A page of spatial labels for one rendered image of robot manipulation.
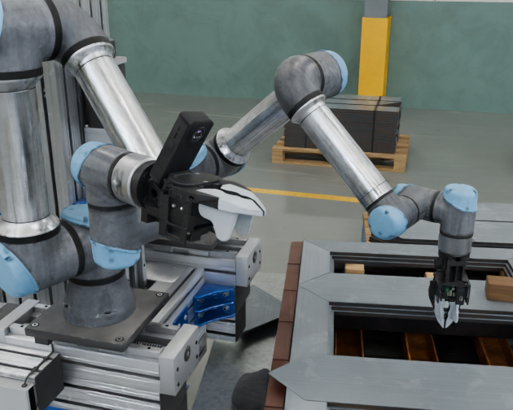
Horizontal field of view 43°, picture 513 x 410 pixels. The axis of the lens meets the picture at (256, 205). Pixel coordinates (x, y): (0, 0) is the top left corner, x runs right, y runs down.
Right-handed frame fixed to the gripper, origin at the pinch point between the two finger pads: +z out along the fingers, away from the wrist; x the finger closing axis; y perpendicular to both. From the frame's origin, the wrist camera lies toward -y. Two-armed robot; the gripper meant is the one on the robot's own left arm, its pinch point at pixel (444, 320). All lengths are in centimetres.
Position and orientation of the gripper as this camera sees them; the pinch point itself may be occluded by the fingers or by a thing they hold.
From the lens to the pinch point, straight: 168.5
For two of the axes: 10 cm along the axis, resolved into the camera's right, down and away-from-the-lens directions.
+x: 9.9, 0.4, -1.1
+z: 0.0, 9.4, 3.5
